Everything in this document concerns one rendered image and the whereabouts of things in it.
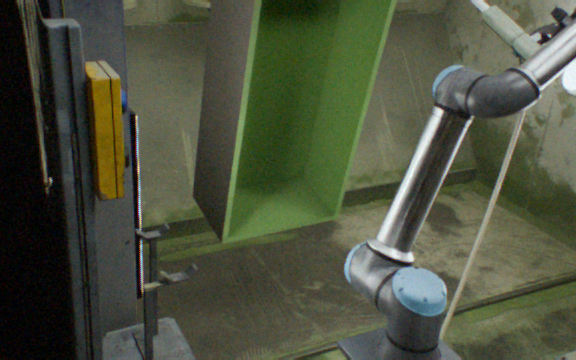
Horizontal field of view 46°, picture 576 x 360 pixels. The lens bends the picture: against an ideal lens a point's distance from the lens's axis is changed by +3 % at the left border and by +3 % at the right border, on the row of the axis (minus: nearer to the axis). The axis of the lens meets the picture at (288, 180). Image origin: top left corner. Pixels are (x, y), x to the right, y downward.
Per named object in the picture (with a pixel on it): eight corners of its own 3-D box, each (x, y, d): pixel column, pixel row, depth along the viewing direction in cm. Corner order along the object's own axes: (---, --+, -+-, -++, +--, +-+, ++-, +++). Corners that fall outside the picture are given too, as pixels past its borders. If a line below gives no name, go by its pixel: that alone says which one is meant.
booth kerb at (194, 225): (71, 262, 339) (69, 240, 334) (70, 260, 341) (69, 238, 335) (474, 184, 457) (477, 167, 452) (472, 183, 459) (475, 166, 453)
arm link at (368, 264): (366, 311, 192) (477, 69, 175) (333, 280, 206) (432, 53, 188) (402, 314, 201) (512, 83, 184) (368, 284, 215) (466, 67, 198)
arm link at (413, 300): (409, 356, 181) (418, 302, 174) (371, 320, 195) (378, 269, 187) (451, 340, 189) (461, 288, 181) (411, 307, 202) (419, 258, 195)
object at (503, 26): (558, 105, 209) (561, 58, 190) (544, 113, 209) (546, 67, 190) (466, 18, 236) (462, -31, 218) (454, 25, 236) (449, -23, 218)
